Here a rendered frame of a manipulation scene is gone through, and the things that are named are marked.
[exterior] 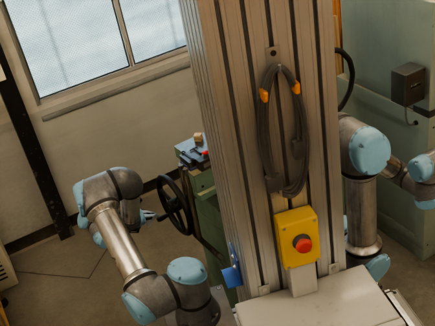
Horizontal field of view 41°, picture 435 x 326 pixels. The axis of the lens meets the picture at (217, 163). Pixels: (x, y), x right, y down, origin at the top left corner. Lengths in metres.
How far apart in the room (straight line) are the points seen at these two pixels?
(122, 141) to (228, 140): 2.63
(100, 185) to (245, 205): 0.81
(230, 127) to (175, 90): 2.65
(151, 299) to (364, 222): 0.67
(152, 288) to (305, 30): 0.99
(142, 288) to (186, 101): 2.22
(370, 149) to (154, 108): 2.39
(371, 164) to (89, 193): 0.92
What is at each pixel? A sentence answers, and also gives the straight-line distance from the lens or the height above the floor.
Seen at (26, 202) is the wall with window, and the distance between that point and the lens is 3.75.
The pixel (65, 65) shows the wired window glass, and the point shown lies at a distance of 3.55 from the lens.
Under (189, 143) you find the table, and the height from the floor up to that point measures 0.90.
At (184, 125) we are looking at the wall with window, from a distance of 3.90.
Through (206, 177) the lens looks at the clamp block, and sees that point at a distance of 2.39.
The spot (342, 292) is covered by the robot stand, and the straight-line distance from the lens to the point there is 1.43.
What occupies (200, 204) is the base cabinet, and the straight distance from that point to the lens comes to 2.73.
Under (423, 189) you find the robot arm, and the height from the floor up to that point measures 1.15.
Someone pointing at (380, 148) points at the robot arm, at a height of 1.42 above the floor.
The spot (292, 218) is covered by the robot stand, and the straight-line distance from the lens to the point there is 1.27.
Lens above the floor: 2.27
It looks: 33 degrees down
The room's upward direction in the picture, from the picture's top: 11 degrees counter-clockwise
